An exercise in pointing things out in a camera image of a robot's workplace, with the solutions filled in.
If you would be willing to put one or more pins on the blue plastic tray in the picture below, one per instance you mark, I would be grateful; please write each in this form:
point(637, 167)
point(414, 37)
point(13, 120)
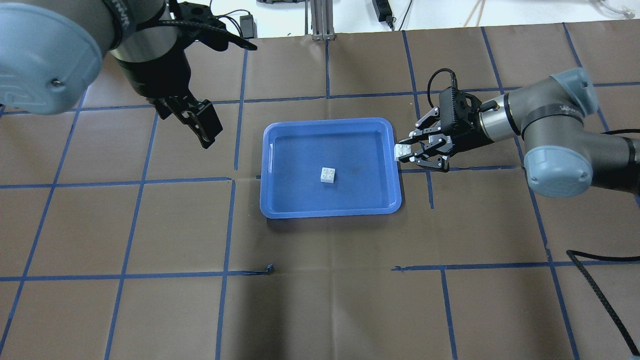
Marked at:
point(360, 149)

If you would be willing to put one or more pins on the white block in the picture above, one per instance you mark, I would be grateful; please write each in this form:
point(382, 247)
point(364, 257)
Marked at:
point(401, 150)
point(327, 175)

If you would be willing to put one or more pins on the aluminium frame post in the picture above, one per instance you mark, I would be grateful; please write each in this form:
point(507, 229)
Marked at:
point(319, 19)

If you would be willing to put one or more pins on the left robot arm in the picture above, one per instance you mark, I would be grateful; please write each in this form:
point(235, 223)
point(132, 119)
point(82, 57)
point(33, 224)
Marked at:
point(53, 50)

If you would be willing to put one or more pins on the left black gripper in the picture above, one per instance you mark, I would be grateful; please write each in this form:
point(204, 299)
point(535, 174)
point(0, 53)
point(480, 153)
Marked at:
point(154, 80)

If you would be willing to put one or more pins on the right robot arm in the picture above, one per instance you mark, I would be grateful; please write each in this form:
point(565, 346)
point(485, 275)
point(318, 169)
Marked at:
point(561, 160)

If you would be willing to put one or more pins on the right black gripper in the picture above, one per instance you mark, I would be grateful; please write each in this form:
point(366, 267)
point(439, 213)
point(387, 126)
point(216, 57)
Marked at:
point(466, 138)

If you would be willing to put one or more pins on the black power adapter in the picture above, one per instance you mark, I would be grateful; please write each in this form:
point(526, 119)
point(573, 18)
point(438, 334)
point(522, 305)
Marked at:
point(248, 27)

